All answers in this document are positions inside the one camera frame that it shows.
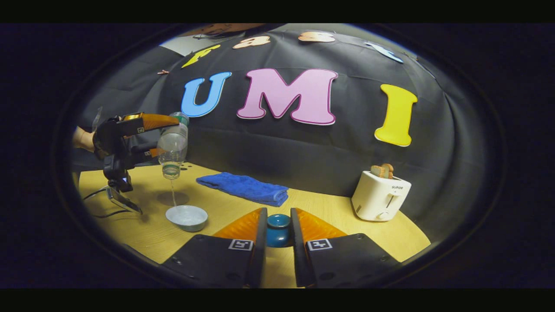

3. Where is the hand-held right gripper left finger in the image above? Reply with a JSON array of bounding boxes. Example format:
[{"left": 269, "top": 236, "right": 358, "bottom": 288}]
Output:
[{"left": 161, "top": 207, "right": 268, "bottom": 289}]

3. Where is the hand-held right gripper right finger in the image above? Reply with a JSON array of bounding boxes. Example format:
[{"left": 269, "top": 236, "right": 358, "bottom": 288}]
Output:
[{"left": 291, "top": 207, "right": 402, "bottom": 289}]

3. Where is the dark blue teacup lid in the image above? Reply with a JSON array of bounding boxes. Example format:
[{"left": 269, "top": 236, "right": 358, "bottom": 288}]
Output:
[{"left": 265, "top": 214, "right": 293, "bottom": 248}]

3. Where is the clear plastic water bottle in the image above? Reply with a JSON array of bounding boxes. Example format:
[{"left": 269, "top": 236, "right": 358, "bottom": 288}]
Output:
[{"left": 157, "top": 112, "right": 190, "bottom": 180}]

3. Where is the round brown coaster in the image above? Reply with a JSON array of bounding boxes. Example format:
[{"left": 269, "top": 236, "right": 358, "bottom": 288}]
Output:
[{"left": 157, "top": 191, "right": 190, "bottom": 207}]

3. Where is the white teacup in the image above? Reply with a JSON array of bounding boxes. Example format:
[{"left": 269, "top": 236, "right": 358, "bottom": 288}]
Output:
[{"left": 165, "top": 205, "right": 209, "bottom": 232}]

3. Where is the blue folded towel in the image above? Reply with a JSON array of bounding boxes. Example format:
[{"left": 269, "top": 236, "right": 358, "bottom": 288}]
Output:
[{"left": 196, "top": 172, "right": 290, "bottom": 207}]

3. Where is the white toaster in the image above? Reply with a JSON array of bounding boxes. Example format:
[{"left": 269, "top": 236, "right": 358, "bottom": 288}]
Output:
[{"left": 351, "top": 170, "right": 412, "bottom": 222}]

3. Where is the black backdrop cloth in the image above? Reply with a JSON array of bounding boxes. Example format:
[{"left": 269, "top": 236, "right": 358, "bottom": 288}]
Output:
[{"left": 72, "top": 28, "right": 480, "bottom": 243}]

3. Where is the black cable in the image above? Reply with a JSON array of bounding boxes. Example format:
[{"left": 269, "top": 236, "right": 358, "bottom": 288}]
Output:
[
  {"left": 92, "top": 209, "right": 131, "bottom": 219},
  {"left": 82, "top": 185, "right": 110, "bottom": 201}
]

